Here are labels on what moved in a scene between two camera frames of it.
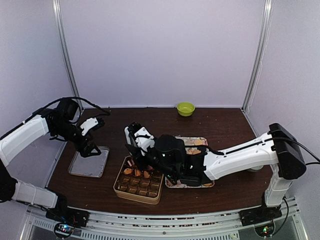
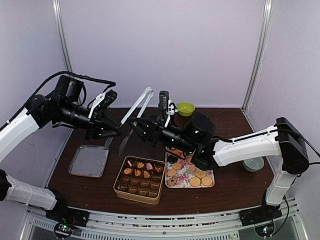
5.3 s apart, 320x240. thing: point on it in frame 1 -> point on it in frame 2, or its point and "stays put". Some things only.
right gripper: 135,153 -> 153,136
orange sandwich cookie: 137,172 stays put
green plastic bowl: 185,109 stays put
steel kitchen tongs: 130,139 -> 124,142
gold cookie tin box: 141,185 stays put
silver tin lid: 91,166 stays put
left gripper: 79,145 -> 96,124
